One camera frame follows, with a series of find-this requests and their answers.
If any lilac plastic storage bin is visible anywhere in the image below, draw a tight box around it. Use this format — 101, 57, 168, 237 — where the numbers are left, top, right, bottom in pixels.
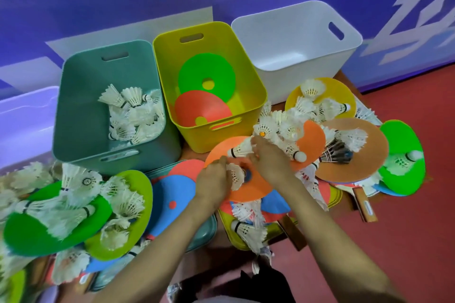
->
0, 86, 60, 173

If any person's left hand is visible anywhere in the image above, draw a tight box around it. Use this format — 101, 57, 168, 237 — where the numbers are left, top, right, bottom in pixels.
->
195, 156, 232, 209

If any lime green disc cone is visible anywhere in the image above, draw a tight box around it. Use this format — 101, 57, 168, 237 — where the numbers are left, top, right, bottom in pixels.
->
6, 270, 28, 303
84, 170, 154, 262

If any yellow disc cone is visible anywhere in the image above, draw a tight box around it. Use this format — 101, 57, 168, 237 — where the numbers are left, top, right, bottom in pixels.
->
285, 77, 357, 119

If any red disc cone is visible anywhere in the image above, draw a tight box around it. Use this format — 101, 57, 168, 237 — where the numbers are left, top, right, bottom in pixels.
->
219, 200, 289, 224
174, 90, 233, 128
166, 159, 205, 183

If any blue disc cone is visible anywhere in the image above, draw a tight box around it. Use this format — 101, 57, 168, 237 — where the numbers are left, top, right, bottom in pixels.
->
145, 174, 197, 238
373, 182, 406, 198
85, 256, 122, 274
260, 189, 291, 215

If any person's black clothing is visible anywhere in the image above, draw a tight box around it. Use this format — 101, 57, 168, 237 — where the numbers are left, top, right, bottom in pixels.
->
177, 266, 296, 303

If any wooden paddle handle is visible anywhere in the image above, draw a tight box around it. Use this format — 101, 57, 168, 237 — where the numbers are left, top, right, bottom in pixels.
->
277, 214, 308, 252
351, 187, 379, 224

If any white feather shuttlecock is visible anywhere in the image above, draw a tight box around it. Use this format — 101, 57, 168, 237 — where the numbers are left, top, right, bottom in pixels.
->
227, 137, 255, 159
226, 163, 246, 192

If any pile of white shuttlecocks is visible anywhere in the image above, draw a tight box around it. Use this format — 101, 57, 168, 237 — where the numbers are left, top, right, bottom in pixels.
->
0, 161, 146, 286
231, 78, 424, 254
98, 84, 167, 146

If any person's right hand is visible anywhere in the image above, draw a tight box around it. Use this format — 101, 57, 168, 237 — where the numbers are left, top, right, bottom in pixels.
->
247, 135, 295, 192

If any teal plastic bin lid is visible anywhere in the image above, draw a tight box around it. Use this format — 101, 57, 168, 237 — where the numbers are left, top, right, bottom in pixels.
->
88, 160, 218, 292

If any black feather shuttlecock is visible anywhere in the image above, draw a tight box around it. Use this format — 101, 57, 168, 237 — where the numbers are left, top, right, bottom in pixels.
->
319, 140, 355, 164

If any yellow plastic storage bin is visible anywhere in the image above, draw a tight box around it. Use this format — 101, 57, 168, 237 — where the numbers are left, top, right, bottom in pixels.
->
152, 21, 268, 154

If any person's right forearm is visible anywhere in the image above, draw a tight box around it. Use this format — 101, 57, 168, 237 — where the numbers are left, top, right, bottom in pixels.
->
275, 183, 406, 303

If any white plastic storage bin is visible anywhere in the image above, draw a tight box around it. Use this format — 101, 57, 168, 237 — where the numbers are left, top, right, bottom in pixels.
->
231, 0, 363, 105

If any person's left forearm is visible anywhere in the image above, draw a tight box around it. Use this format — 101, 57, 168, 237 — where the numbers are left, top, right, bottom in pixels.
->
91, 201, 228, 303

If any teal plastic storage bin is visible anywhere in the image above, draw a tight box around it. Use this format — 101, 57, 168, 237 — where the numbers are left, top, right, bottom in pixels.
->
53, 40, 182, 176

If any tan orange disc cone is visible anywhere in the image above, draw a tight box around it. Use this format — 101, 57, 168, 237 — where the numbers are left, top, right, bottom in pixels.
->
315, 118, 390, 183

